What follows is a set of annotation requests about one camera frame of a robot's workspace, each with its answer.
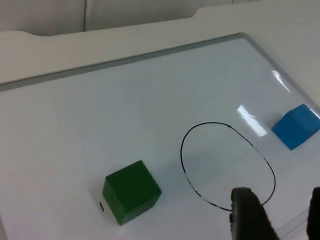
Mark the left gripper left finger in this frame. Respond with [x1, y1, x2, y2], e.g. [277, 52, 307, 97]
[229, 186, 281, 240]

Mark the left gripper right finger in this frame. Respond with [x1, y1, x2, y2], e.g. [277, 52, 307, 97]
[306, 186, 320, 240]

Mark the blue cube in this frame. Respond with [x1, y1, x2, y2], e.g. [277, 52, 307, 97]
[271, 103, 320, 151]

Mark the green cube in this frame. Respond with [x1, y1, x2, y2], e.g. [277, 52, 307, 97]
[102, 160, 163, 227]

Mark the grey-framed whiteboard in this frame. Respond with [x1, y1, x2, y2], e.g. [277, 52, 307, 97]
[0, 32, 320, 240]

